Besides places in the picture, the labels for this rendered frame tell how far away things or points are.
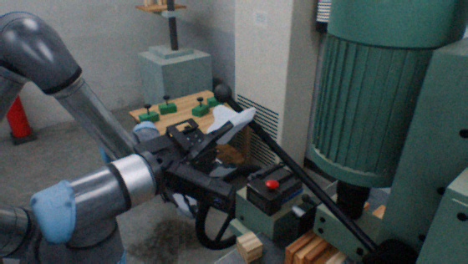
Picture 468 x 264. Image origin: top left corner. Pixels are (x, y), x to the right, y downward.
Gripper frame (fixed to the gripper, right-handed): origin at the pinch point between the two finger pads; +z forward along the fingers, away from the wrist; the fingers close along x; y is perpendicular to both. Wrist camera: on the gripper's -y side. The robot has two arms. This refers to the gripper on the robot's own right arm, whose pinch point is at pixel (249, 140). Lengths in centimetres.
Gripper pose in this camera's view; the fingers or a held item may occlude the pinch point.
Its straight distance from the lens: 61.2
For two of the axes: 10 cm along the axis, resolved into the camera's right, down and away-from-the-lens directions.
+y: -6.1, -6.4, 4.7
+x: -2.0, 7.0, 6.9
